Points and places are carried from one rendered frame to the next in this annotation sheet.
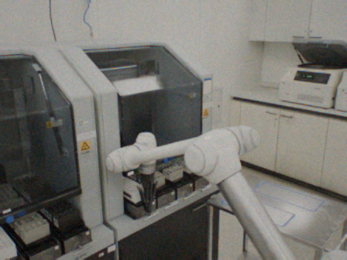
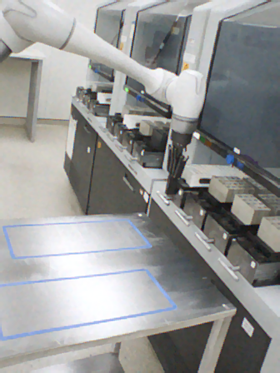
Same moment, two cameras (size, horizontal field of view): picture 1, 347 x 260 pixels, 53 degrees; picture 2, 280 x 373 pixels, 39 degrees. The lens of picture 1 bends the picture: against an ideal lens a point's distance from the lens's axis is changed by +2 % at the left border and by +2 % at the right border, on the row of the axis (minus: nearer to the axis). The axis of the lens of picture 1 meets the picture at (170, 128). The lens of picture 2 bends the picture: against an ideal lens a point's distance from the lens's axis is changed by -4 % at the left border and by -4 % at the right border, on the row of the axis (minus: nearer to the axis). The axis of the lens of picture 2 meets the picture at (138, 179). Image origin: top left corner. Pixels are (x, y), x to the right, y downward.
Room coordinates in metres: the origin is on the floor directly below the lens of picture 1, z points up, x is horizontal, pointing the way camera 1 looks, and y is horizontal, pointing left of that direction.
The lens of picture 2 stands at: (1.96, -1.22, 1.33)
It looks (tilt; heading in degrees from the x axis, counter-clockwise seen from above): 21 degrees down; 109
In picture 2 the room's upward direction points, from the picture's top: 10 degrees clockwise
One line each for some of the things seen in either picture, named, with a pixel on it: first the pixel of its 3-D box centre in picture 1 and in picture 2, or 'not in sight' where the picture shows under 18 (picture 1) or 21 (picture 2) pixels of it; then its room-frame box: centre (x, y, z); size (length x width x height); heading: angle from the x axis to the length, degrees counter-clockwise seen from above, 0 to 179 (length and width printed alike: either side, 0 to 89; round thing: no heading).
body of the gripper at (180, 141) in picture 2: (147, 179); (179, 143); (1.64, 0.12, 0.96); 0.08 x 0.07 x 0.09; 133
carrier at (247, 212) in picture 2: (175, 174); (244, 211); (1.92, -0.03, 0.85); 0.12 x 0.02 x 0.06; 132
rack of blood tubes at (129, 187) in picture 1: (126, 188); (219, 177); (1.78, 0.26, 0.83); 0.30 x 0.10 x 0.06; 43
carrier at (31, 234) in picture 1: (36, 232); (146, 128); (1.34, 0.61, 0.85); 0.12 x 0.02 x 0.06; 133
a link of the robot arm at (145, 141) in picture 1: (144, 148); (187, 92); (1.63, 0.13, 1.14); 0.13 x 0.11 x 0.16; 136
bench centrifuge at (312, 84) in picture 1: (320, 70); not in sight; (3.64, -1.57, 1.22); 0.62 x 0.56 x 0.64; 131
